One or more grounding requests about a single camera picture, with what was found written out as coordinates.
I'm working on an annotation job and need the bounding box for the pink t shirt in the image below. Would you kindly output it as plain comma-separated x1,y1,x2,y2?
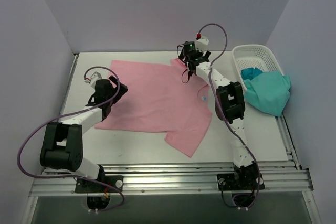
95,59,212,157

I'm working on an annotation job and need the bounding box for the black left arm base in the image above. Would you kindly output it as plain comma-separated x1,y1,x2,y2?
75,175,125,212

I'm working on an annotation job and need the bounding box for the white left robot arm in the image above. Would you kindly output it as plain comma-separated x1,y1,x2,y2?
40,76,128,192

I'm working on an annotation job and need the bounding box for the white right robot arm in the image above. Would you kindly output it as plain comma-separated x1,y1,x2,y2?
177,41,260,189

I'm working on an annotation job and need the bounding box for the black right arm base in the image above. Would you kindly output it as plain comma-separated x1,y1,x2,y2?
217,173,265,211

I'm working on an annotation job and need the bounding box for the dark teal t shirt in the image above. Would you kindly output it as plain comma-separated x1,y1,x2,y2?
240,68,263,80

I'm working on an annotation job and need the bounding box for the white plastic basket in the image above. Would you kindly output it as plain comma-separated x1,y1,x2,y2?
232,45,283,94

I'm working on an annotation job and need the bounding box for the light teal t shirt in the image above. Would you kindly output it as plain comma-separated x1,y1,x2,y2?
243,71,291,117

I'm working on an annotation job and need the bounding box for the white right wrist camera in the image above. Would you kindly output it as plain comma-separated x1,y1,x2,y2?
195,33,209,51

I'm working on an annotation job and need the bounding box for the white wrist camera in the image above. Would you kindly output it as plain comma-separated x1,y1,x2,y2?
195,33,209,51
84,72,102,88

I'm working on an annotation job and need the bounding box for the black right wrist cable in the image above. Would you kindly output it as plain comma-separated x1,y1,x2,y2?
176,45,195,84

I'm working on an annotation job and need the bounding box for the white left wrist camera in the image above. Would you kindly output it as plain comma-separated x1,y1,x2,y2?
84,72,102,88

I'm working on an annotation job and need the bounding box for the aluminium mounting rail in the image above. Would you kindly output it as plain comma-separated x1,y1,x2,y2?
28,161,314,196

